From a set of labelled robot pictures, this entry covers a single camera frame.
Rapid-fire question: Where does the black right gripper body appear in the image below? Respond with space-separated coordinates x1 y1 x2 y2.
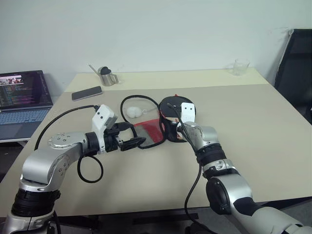
162 117 185 143

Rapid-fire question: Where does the dark table frame crossbar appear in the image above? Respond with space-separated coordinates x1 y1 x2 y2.
58 211 199 226

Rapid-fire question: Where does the steel pitcher with black lid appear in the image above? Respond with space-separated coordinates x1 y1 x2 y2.
88 64 119 87

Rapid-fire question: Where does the open laptop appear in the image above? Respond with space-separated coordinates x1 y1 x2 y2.
0 70 54 142

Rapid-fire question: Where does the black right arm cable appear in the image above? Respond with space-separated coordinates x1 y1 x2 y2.
167 103 204 223

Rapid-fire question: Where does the dark smartphone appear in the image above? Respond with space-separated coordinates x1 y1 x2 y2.
71 85 103 102

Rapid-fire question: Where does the black chair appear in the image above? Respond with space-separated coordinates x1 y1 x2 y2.
273 28 312 116

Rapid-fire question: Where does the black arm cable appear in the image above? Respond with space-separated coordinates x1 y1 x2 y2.
34 104 104 183
167 103 204 223

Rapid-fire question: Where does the clear glass beaker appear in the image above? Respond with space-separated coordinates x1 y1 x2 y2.
227 58 251 77

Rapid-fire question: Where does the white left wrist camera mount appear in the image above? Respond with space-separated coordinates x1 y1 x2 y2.
91 104 119 153

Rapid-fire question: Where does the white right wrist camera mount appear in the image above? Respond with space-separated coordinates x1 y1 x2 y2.
179 102 197 123

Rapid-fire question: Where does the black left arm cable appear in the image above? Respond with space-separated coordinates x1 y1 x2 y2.
34 104 104 183

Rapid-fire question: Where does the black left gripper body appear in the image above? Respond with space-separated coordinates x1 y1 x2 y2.
104 123 123 154

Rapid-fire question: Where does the clear black-trimmed paddle case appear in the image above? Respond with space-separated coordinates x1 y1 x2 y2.
120 95 167 150

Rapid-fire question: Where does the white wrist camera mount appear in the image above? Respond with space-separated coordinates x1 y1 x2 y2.
179 102 197 123
91 104 119 153

